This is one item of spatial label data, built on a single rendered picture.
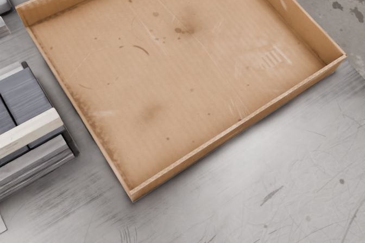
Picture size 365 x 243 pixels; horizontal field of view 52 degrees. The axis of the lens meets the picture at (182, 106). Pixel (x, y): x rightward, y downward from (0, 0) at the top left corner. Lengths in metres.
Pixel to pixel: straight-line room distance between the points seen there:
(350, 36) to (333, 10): 0.14
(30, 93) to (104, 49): 0.12
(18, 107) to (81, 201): 0.12
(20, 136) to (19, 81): 0.08
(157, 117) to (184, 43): 0.11
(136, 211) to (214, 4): 0.29
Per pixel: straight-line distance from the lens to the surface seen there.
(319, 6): 1.77
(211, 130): 0.43
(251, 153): 0.43
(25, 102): 0.40
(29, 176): 0.41
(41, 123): 0.35
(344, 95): 0.51
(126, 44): 0.48
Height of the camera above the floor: 1.23
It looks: 65 degrees down
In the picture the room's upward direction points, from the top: 12 degrees clockwise
